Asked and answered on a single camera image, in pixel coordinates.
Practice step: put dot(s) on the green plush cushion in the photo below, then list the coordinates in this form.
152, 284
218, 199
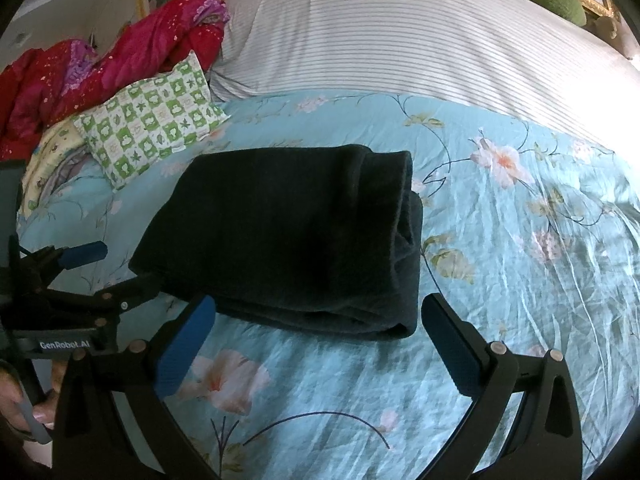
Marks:
552, 2

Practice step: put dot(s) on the yellow patterned pillow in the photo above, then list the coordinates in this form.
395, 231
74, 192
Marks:
52, 150

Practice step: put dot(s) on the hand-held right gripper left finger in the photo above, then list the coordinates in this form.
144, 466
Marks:
182, 355

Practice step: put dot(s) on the green checked pillow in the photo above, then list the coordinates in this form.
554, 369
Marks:
150, 115

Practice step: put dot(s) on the blue floral bedsheet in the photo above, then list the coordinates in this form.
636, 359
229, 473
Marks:
500, 270

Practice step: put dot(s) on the red patterned blanket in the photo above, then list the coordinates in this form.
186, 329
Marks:
150, 40

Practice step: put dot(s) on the small olive plush toy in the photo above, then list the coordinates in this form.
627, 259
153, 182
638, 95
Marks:
607, 27

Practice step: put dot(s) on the black pants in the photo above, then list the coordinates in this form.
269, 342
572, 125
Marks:
280, 230

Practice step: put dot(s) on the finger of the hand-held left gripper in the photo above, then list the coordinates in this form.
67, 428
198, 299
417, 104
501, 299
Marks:
82, 255
127, 295

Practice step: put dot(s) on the person's left hand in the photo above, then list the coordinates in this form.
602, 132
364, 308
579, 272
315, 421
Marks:
11, 400

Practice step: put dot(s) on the white striped bed sheet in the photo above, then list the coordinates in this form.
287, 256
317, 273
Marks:
400, 35

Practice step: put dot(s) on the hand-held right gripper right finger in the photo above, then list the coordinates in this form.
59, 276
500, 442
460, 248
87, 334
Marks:
452, 347

